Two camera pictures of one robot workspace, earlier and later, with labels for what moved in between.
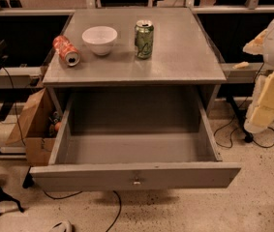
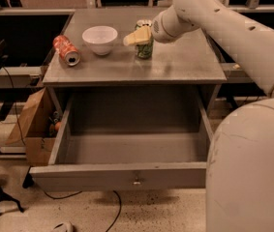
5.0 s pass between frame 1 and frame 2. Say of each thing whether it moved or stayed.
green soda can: stayed
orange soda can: stayed
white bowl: stayed
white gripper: moved
